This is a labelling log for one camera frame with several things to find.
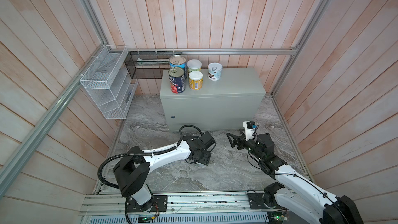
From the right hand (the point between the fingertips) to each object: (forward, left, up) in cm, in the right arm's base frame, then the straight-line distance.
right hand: (233, 131), depth 81 cm
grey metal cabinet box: (+11, -1, +15) cm, 19 cm away
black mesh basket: (+48, +55, +9) cm, 74 cm away
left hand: (-13, +17, -10) cm, 24 cm away
